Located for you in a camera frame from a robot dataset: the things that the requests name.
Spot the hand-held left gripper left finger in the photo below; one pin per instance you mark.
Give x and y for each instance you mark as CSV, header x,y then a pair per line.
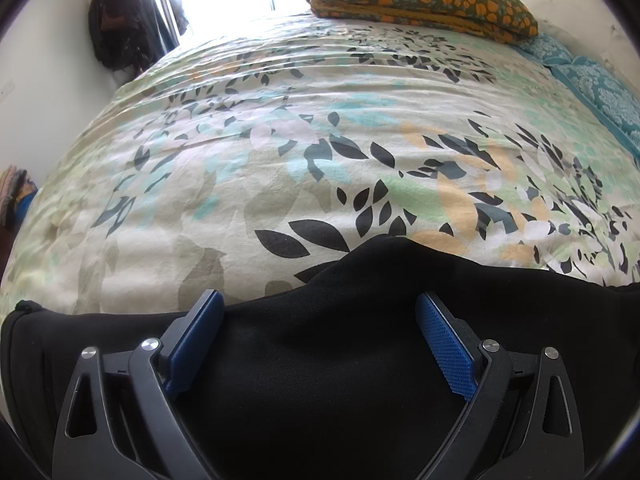
x,y
192,350

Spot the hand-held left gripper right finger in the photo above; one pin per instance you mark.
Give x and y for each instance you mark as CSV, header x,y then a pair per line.
x,y
450,355

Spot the black pants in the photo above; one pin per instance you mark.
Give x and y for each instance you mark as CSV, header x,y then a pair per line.
x,y
320,360

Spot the bed with floral leaf sheet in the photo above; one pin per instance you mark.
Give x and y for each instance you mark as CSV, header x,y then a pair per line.
x,y
250,135

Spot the pile of folded clothes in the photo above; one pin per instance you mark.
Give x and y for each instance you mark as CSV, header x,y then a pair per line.
x,y
17,192

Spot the large teal patterned pillow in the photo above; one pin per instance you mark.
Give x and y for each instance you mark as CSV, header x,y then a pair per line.
x,y
605,92

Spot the small teal patterned pillow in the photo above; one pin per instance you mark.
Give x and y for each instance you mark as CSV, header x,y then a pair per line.
x,y
547,50

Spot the dark hanging clothes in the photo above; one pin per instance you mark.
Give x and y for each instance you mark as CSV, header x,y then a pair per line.
x,y
120,20

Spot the white padded headboard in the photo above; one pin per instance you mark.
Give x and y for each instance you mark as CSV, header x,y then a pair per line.
x,y
575,10

